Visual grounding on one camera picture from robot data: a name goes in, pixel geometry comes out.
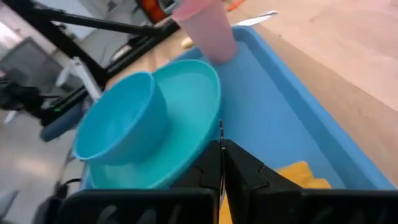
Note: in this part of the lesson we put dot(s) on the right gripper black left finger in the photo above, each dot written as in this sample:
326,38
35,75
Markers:
140,207

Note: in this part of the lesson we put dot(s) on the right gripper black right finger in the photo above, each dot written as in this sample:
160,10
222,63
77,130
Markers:
280,205

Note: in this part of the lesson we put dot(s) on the orange cloth napkin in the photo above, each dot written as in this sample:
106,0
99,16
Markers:
298,174

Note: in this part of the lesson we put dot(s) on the blue plastic bowl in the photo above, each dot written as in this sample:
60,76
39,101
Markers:
124,118

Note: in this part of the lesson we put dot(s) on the teal plastic plate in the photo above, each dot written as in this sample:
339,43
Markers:
192,102

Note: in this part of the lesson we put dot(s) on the pink plastic cup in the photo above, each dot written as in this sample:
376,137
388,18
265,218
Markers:
208,31

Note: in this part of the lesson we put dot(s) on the blue plastic tray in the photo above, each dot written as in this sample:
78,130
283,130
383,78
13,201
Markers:
267,109

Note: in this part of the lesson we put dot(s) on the white angled object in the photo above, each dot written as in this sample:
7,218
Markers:
88,79

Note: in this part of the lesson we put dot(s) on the grey box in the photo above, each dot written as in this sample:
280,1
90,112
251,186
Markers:
28,65

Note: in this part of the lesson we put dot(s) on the orange and black object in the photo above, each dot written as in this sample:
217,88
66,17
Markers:
153,9

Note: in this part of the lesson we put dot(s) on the black metal table frame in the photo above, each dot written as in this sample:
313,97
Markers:
77,56

